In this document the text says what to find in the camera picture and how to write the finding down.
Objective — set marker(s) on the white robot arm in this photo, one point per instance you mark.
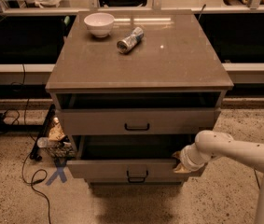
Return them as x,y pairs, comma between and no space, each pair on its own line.
210,145

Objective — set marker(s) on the white bowl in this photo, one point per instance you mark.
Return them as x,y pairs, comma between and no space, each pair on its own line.
99,24

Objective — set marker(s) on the grey drawer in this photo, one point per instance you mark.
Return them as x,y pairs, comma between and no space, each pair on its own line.
137,121
129,159

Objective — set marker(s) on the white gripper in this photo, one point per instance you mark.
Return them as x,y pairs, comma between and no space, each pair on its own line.
186,159

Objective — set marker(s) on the crushed silver blue can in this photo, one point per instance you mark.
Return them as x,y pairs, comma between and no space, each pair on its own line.
126,44

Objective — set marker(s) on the blue tape cross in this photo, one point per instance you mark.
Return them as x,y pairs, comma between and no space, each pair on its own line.
59,173

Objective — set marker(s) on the grey drawer cabinet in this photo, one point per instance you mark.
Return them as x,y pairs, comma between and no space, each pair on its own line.
173,66

